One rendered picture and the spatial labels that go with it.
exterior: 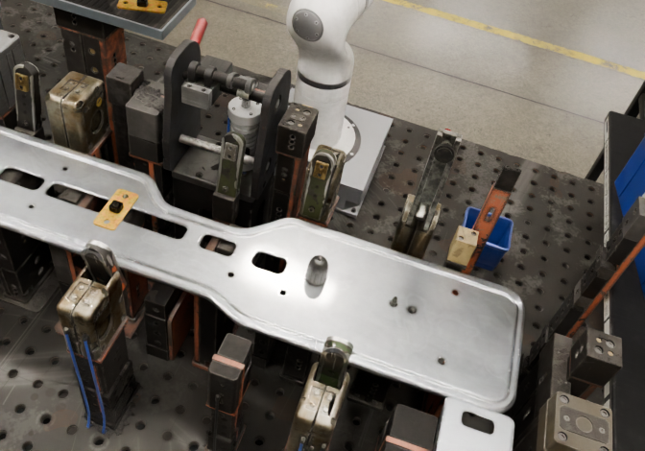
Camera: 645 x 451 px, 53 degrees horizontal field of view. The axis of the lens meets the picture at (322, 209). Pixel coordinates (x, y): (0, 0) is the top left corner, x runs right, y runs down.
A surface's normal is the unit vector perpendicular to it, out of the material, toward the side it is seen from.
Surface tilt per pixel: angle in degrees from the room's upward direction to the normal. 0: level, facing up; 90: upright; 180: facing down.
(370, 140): 2
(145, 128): 90
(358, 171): 2
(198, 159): 0
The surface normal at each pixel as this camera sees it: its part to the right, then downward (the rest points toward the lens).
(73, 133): -0.29, 0.67
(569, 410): 0.14, -0.67
